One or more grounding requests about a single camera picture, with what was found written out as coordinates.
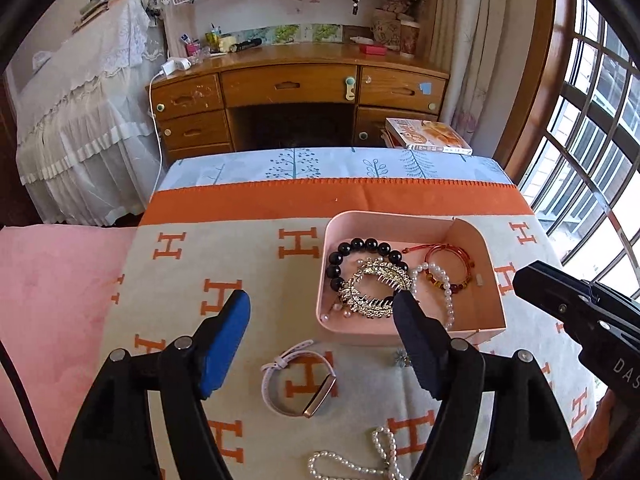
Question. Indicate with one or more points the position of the small red box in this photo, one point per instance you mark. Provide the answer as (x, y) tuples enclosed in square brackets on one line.
[(375, 49)]

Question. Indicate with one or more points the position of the cream container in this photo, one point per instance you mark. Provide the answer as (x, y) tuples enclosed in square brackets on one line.
[(227, 44)]

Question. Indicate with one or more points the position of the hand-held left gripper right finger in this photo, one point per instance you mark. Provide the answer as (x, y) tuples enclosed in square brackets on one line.
[(415, 345)]

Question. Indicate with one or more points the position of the green picture strip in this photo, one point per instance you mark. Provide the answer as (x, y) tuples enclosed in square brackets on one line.
[(300, 33)]

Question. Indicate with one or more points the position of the pink plastic tray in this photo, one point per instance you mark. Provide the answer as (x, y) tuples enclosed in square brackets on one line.
[(480, 305)]

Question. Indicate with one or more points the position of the black flashlight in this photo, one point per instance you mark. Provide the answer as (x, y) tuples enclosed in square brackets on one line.
[(248, 44)]

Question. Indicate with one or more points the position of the grid window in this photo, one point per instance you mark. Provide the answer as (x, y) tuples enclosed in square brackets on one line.
[(572, 105)]

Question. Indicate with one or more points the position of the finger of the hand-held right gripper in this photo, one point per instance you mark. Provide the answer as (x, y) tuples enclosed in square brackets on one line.
[(540, 282)]

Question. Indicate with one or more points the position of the floral cloth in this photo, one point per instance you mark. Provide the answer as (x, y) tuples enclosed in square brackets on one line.
[(157, 0)]

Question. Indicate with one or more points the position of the green drawer lock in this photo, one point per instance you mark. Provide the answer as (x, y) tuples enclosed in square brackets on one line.
[(349, 89)]

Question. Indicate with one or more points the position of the orange patterned cream blanket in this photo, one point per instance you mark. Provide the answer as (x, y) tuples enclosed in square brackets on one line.
[(240, 260)]

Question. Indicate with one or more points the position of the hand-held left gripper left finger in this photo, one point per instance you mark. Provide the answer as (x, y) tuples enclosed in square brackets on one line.
[(226, 340)]

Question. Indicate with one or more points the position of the wooden desk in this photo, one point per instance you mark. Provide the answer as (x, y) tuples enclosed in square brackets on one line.
[(290, 55)]

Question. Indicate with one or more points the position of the tree print bed sheet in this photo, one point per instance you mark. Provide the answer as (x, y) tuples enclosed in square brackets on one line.
[(340, 165)]

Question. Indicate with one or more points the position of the red paper cup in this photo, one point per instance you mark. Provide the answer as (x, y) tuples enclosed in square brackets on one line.
[(409, 40)]

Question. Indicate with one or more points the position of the white lace cover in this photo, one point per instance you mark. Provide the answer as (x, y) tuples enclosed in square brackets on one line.
[(85, 110)]

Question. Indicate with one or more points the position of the blue sticker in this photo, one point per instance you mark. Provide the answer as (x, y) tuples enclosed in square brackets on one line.
[(425, 88)]

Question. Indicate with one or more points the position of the pink blanket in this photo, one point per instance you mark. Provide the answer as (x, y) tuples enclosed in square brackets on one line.
[(50, 300)]

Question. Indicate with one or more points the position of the pink cup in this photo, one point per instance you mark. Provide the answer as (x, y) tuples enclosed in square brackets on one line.
[(193, 50)]

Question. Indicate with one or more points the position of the pale curtain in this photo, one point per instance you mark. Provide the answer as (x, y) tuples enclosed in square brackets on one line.
[(475, 60)]

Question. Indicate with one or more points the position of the stack of books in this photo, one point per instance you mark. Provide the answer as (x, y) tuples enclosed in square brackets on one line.
[(95, 7)]

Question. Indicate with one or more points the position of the white power adapter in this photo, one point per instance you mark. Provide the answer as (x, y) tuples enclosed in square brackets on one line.
[(175, 66)]

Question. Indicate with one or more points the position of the pink band smart watch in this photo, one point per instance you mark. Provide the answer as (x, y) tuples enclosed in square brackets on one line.
[(322, 393)]

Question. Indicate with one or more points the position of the wooden desk drawer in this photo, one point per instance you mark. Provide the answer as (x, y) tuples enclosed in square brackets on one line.
[(372, 122), (187, 97), (195, 131), (290, 86), (400, 91)]

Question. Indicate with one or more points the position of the hanging keys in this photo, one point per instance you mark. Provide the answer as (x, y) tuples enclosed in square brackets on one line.
[(355, 5)]

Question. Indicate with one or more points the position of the brown patterned bag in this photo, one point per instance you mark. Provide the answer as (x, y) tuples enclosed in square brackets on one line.
[(386, 30)]

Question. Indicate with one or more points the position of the small flower ornament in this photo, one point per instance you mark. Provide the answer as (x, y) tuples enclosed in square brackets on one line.
[(400, 358)]

